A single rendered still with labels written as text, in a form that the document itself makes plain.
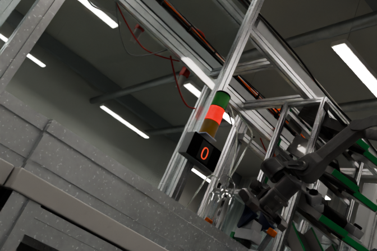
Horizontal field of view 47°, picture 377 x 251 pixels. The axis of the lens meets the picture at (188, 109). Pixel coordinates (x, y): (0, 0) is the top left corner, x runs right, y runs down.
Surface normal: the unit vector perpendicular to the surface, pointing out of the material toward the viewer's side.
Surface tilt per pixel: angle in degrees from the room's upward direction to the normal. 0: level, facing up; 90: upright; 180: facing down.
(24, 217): 90
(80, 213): 90
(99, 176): 90
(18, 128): 90
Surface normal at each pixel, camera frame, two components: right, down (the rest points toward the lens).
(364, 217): -0.66, -0.55
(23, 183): 0.65, -0.07
